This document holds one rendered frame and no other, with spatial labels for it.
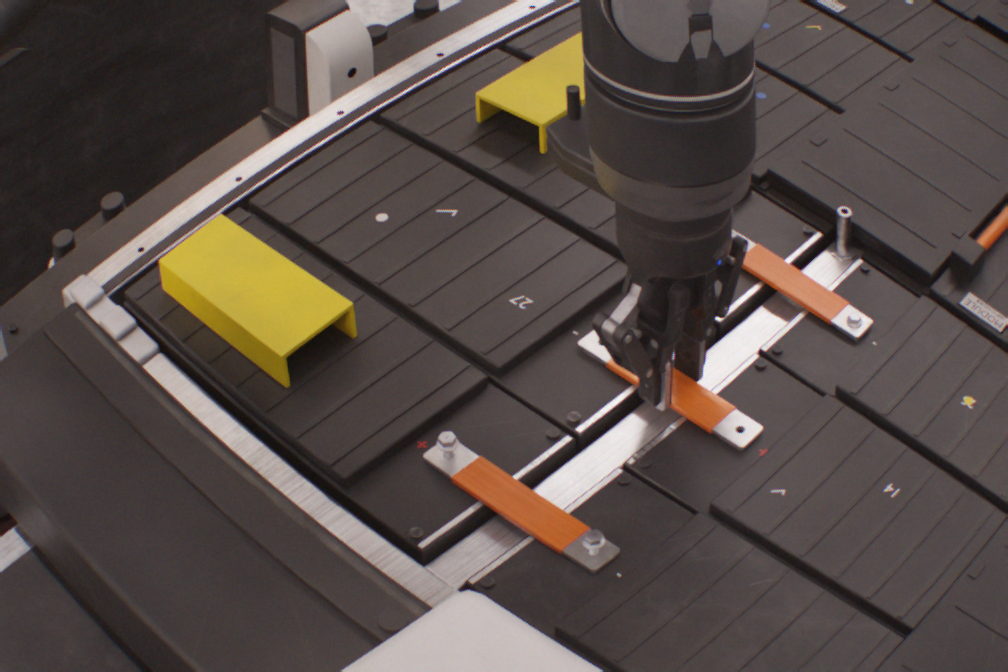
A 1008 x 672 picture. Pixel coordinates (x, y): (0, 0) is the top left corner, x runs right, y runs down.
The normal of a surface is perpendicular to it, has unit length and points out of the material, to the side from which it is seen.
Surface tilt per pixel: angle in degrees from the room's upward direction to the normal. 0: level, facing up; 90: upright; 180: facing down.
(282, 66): 90
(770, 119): 0
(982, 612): 0
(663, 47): 94
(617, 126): 90
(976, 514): 0
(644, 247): 90
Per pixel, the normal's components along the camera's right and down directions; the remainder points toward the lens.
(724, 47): 0.32, 0.69
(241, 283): -0.04, -0.73
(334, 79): 0.72, 0.46
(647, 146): -0.33, 0.65
